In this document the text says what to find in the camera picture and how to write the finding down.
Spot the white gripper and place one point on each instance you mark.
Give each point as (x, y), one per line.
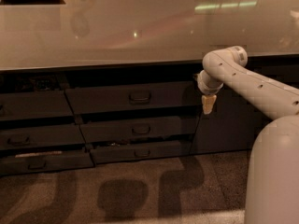
(209, 89)

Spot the grey drawer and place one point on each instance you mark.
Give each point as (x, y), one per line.
(44, 136)
(132, 97)
(137, 128)
(152, 150)
(61, 160)
(33, 105)

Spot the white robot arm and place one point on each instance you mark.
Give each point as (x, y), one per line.
(273, 178)

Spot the grey cabinet door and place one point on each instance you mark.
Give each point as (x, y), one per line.
(235, 123)

